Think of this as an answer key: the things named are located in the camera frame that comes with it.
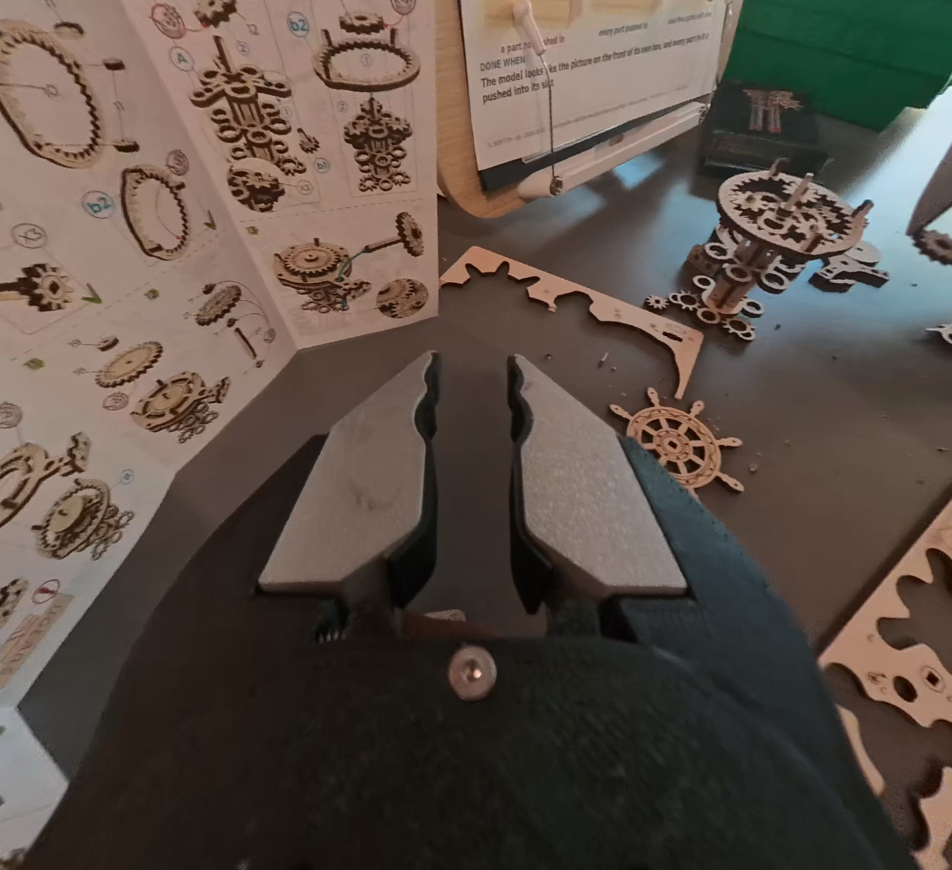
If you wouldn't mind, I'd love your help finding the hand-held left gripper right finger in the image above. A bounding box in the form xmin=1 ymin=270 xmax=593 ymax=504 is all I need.
xmin=507 ymin=354 xmax=689 ymax=612

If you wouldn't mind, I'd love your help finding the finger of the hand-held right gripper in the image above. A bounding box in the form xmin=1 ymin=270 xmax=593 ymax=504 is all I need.
xmin=907 ymin=141 xmax=952 ymax=240

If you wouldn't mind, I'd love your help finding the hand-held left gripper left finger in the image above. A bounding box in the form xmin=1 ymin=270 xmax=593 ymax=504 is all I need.
xmin=256 ymin=351 xmax=441 ymax=609

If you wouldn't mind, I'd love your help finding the round wooden frame part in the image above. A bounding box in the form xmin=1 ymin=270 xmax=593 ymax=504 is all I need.
xmin=809 ymin=239 xmax=891 ymax=293

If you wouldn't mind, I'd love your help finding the wooden gear model assembly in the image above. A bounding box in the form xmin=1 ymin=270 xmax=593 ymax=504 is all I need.
xmin=644 ymin=158 xmax=876 ymax=343

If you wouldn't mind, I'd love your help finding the paper instruction leaflet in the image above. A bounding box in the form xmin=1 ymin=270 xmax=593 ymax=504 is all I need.
xmin=0 ymin=0 xmax=441 ymax=711

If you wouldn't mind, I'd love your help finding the black model kit box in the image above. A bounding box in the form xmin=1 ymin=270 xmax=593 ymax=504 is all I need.
xmin=699 ymin=77 xmax=830 ymax=178

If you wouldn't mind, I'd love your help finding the wooden ship wheel part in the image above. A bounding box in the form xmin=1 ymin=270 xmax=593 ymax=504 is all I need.
xmin=608 ymin=386 xmax=746 ymax=497

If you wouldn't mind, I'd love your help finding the jagged wooden sheet strip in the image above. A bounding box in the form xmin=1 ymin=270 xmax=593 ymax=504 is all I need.
xmin=439 ymin=246 xmax=705 ymax=400

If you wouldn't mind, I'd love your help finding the green plastic bin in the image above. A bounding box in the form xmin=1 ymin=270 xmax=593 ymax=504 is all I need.
xmin=717 ymin=0 xmax=952 ymax=134

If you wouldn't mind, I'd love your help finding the wooden document stand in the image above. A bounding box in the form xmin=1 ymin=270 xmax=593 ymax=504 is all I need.
xmin=383 ymin=0 xmax=767 ymax=220

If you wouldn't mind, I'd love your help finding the punched-out wooden part sheet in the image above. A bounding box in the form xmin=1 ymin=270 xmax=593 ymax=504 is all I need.
xmin=817 ymin=498 xmax=952 ymax=870

